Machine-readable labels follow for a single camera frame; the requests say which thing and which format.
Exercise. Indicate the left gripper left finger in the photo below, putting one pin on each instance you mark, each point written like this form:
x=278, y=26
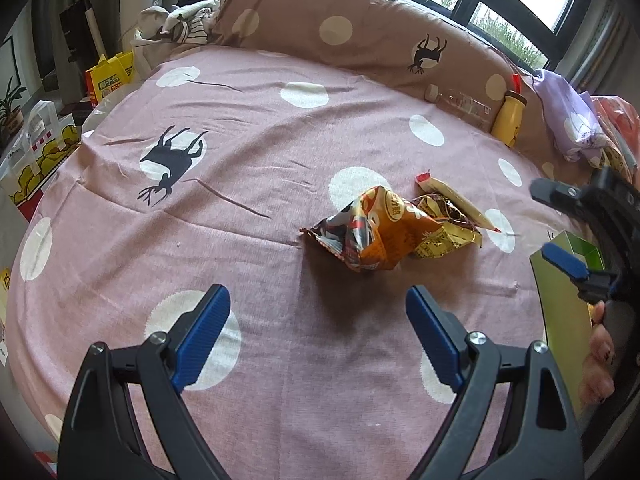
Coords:
x=101, y=438

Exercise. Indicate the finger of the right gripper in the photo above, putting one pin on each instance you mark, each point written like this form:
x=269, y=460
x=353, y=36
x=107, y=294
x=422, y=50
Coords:
x=577, y=202
x=575, y=272

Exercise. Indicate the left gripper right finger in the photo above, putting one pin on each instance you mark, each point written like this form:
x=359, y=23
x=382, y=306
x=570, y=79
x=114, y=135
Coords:
x=537, y=437

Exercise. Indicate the white red-edged snack packet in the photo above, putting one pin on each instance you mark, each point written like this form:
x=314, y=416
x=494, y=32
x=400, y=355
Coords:
x=429, y=184

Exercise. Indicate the orange snack bag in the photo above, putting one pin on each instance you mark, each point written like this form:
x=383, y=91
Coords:
x=375, y=231

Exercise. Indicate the gold yellow snack bag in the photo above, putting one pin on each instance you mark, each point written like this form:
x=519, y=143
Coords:
x=455, y=230

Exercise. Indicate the person's right hand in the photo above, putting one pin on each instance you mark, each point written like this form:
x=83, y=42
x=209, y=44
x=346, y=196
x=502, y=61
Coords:
x=597, y=383

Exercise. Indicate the green cardboard box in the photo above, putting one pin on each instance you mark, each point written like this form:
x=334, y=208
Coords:
x=567, y=323

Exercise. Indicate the yellow drink bottle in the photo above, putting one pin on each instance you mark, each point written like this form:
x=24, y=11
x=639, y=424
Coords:
x=509, y=119

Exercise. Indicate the clear plastic bottle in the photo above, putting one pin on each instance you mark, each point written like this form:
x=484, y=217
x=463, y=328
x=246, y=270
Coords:
x=460, y=105

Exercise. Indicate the pink polka dot bedsheet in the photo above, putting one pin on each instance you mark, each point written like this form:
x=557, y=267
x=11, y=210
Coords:
x=210, y=173

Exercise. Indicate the white fried chicken bag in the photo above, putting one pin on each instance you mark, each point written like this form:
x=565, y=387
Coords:
x=42, y=145

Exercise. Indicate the brown polka dot cushion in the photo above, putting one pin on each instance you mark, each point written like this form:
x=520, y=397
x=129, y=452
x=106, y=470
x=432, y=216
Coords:
x=375, y=35

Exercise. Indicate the yellow paper bag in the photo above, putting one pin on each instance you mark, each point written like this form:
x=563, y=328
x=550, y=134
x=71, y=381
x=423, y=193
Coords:
x=108, y=75

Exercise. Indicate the striped white cloth pile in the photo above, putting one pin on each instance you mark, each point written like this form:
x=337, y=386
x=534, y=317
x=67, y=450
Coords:
x=192, y=24

